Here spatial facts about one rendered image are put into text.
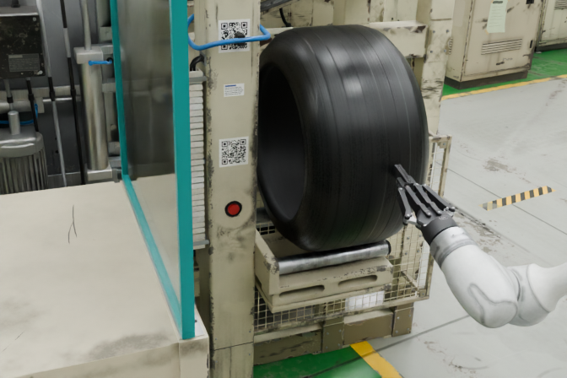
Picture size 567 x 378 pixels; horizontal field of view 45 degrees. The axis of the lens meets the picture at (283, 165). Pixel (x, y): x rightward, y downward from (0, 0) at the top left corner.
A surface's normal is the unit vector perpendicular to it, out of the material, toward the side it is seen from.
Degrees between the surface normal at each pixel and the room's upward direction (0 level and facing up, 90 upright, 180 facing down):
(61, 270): 0
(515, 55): 90
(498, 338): 0
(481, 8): 90
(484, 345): 0
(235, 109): 90
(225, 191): 90
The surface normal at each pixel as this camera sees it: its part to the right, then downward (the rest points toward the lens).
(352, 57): 0.20, -0.61
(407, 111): 0.32, -0.13
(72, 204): 0.04, -0.91
